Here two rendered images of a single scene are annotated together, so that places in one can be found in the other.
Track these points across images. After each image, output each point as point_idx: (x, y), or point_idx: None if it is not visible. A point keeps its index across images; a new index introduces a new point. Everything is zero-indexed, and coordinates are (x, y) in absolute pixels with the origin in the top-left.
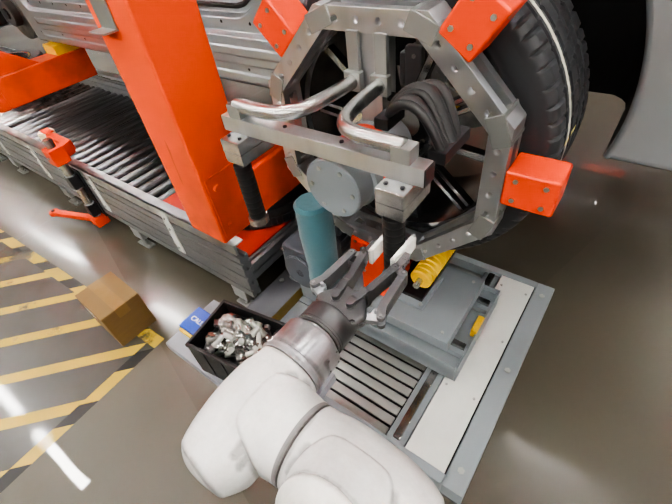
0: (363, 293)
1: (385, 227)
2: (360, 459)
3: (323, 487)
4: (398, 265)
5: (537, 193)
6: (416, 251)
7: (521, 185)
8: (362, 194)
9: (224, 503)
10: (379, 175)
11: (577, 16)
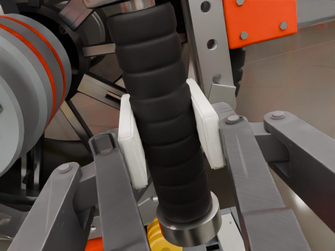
0: (293, 238)
1: (136, 38)
2: None
3: None
4: (239, 117)
5: (271, 3)
6: (145, 206)
7: (248, 2)
8: (17, 92)
9: None
10: (37, 63)
11: None
